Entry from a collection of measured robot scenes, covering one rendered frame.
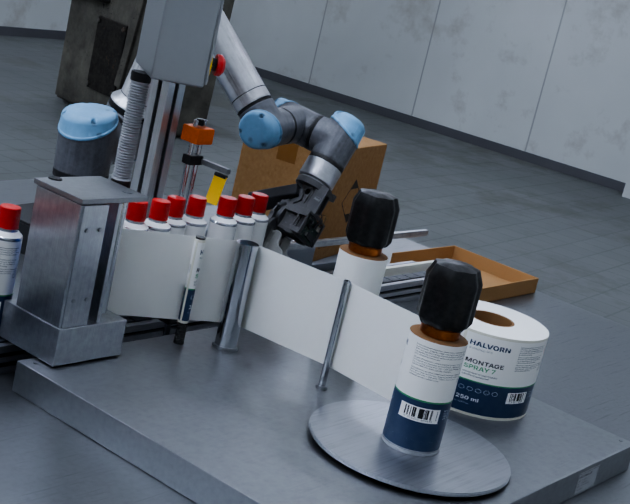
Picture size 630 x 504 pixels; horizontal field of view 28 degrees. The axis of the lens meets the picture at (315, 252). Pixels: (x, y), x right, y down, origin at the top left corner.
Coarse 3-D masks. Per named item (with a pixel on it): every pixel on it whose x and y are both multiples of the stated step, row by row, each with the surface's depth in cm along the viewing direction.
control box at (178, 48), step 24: (168, 0) 209; (192, 0) 210; (216, 0) 211; (144, 24) 223; (168, 24) 210; (192, 24) 211; (216, 24) 213; (144, 48) 220; (168, 48) 211; (192, 48) 212; (168, 72) 212; (192, 72) 214
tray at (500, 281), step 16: (400, 256) 313; (416, 256) 319; (432, 256) 326; (448, 256) 333; (464, 256) 332; (480, 256) 329; (496, 272) 326; (512, 272) 324; (496, 288) 302; (512, 288) 309; (528, 288) 317
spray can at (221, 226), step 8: (224, 200) 229; (232, 200) 229; (224, 208) 229; (232, 208) 230; (216, 216) 230; (224, 216) 230; (232, 216) 230; (216, 224) 229; (224, 224) 229; (232, 224) 230; (208, 232) 231; (216, 232) 230; (224, 232) 230; (232, 232) 231
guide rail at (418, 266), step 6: (402, 264) 282; (408, 264) 284; (414, 264) 285; (420, 264) 287; (426, 264) 289; (390, 270) 277; (396, 270) 279; (402, 270) 281; (408, 270) 283; (414, 270) 286; (420, 270) 288; (384, 276) 276
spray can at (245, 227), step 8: (240, 200) 234; (248, 200) 233; (240, 208) 234; (248, 208) 234; (240, 216) 234; (248, 216) 235; (240, 224) 233; (248, 224) 234; (240, 232) 234; (248, 232) 234
